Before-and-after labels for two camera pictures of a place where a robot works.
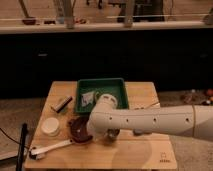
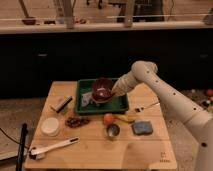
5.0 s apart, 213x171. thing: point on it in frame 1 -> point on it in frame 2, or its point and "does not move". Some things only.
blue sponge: x=140 y=132 does not move
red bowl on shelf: x=29 y=21 does not move
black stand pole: x=23 y=137 does not move
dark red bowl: x=79 y=130 -> x=102 y=90
